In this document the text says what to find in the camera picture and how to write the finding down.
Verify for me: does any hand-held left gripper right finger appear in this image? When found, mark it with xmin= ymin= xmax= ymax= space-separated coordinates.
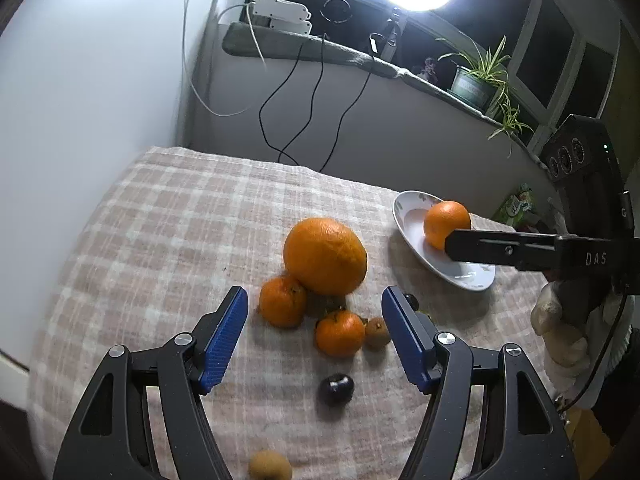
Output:
xmin=381 ymin=286 xmax=581 ymax=480

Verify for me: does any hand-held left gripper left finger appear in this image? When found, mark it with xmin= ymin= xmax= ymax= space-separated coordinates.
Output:
xmin=52 ymin=286 xmax=249 ymax=480

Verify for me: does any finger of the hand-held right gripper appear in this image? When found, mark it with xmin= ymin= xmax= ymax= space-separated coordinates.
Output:
xmin=444 ymin=228 xmax=556 ymax=272

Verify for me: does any medium orange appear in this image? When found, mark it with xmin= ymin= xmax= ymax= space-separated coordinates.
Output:
xmin=423 ymin=200 xmax=472 ymax=251

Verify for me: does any tangerine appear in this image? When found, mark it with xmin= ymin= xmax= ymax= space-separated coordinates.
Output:
xmin=315 ymin=310 xmax=366 ymax=358
xmin=258 ymin=276 xmax=308 ymax=328

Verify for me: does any white floral plate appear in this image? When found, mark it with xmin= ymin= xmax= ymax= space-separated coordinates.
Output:
xmin=392 ymin=190 xmax=497 ymax=292

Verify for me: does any dark plum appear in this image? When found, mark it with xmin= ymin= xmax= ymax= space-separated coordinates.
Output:
xmin=318 ymin=373 xmax=356 ymax=407

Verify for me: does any large orange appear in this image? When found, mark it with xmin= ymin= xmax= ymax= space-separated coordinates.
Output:
xmin=283 ymin=217 xmax=368 ymax=296

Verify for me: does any person's right forearm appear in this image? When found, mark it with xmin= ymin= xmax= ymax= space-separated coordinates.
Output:
xmin=590 ymin=327 xmax=640 ymax=453

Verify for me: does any person's right hand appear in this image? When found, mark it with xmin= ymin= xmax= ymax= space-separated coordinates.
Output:
xmin=531 ymin=280 xmax=636 ymax=392

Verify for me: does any brown kiwi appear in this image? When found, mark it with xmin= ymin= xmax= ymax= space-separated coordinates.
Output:
xmin=248 ymin=450 xmax=293 ymax=480
xmin=364 ymin=316 xmax=392 ymax=348

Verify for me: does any green printed package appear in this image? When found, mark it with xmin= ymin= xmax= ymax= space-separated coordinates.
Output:
xmin=492 ymin=183 xmax=540 ymax=229

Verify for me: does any beige checked cloth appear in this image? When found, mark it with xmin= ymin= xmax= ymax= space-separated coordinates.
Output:
xmin=27 ymin=146 xmax=566 ymax=480

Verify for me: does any potted spider plant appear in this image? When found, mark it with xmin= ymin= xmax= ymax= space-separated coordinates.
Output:
xmin=436 ymin=35 xmax=535 ymax=158

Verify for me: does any small purple plant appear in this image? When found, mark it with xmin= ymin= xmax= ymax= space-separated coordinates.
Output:
xmin=414 ymin=57 xmax=441 ymax=86

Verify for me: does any black light stand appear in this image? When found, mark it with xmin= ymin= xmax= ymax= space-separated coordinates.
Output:
xmin=370 ymin=7 xmax=407 ymax=62

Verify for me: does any white power strip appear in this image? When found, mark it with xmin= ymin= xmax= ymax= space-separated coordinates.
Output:
xmin=250 ymin=0 xmax=313 ymax=22
xmin=267 ymin=17 xmax=313 ymax=37

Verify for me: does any black cable with inline remote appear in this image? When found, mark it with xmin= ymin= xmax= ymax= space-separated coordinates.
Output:
xmin=319 ymin=34 xmax=383 ymax=173

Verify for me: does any long white cable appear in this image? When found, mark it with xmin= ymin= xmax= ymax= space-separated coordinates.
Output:
xmin=181 ymin=0 xmax=252 ymax=117

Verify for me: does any short white cable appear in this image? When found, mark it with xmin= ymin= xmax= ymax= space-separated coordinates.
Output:
xmin=217 ymin=4 xmax=267 ymax=66

